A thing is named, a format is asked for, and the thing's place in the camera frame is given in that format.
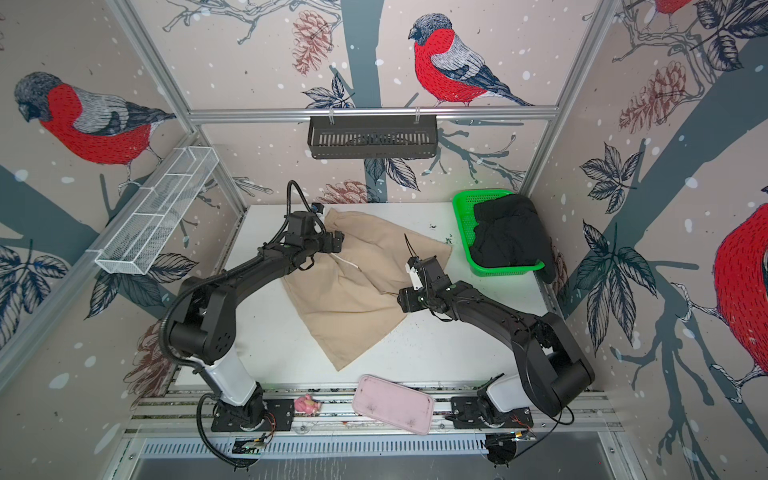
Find beige shorts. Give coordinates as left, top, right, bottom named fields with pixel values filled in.
left=282, top=209, right=452, bottom=371

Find green plastic basket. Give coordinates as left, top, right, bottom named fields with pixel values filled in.
left=452, top=189, right=545, bottom=277

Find black shorts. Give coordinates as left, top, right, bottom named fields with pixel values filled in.
left=469, top=194, right=556, bottom=284

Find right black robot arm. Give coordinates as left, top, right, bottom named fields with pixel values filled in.
left=397, top=256, right=595, bottom=427

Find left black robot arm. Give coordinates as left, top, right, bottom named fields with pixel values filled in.
left=158, top=203, right=344, bottom=431

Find pink plastic tray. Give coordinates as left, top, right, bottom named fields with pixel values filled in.
left=352, top=375, right=435, bottom=436

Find small pink toy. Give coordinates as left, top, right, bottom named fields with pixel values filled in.
left=294, top=394, right=322, bottom=416

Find black hanging wire basket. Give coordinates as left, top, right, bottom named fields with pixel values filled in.
left=307, top=115, right=438, bottom=160

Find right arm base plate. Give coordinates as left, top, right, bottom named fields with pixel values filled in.
left=446, top=396, right=533, bottom=430

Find white mesh wire shelf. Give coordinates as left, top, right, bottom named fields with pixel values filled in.
left=95, top=146, right=219, bottom=275

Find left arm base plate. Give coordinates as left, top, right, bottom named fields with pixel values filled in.
left=211, top=399, right=295, bottom=433

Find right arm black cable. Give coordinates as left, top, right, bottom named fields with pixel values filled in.
left=483, top=405, right=576, bottom=467

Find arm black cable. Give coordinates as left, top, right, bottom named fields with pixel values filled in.
left=195, top=392, right=265, bottom=470
left=483, top=405, right=576, bottom=467

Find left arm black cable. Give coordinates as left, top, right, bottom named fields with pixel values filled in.
left=195, top=392, right=265, bottom=470

